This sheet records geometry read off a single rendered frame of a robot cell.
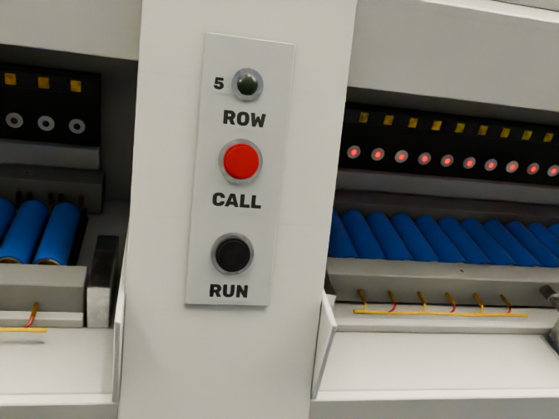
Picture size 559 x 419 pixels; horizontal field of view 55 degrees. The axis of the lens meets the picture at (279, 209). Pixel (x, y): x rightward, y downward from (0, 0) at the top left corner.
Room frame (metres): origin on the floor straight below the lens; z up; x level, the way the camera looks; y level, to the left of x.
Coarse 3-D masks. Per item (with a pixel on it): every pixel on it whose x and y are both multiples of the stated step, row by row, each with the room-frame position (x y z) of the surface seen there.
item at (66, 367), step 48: (0, 144) 0.37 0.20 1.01; (48, 144) 0.38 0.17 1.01; (96, 240) 0.35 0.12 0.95; (96, 288) 0.27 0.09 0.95; (0, 336) 0.26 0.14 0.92; (48, 336) 0.27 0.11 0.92; (96, 336) 0.27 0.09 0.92; (0, 384) 0.23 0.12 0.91; (48, 384) 0.24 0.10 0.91; (96, 384) 0.24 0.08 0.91
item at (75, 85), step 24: (0, 72) 0.36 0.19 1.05; (24, 72) 0.36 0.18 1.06; (48, 72) 0.37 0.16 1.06; (72, 72) 0.37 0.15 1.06; (0, 96) 0.37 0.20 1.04; (24, 96) 0.37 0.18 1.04; (48, 96) 0.37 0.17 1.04; (72, 96) 0.38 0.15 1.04; (96, 96) 0.38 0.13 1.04; (0, 120) 0.37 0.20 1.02; (24, 120) 0.38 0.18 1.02; (96, 120) 0.39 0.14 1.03; (72, 144) 0.39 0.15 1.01; (96, 144) 0.39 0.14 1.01
